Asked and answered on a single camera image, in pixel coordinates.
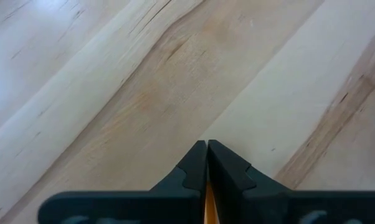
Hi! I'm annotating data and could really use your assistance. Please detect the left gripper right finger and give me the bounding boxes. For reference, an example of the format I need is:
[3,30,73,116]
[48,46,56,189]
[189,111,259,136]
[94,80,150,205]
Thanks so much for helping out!
[207,139,292,200]

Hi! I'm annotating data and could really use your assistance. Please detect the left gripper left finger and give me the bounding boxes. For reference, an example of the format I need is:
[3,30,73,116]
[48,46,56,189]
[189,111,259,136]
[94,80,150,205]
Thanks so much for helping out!
[149,139,209,200]

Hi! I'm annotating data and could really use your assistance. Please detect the yellow pencil with red eraser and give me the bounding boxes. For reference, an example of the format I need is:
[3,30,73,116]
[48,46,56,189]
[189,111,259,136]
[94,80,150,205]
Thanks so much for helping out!
[203,181,220,224]

